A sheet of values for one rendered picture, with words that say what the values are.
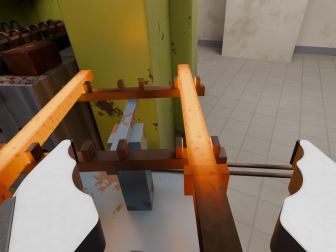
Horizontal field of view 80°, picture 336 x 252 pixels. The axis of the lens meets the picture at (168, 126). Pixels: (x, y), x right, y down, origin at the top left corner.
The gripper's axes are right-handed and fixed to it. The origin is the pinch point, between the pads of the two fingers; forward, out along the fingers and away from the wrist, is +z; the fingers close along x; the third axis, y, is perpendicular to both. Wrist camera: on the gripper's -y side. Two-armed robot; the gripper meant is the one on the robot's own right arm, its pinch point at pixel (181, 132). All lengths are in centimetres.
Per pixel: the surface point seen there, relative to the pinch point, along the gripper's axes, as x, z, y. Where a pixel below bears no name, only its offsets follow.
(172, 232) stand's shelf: -1.0, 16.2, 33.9
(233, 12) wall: 91, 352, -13
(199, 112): 3.2, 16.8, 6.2
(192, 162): 1.5, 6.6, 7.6
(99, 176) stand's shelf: -22, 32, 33
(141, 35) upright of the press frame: -10, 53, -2
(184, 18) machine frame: 4, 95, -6
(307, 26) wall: 212, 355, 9
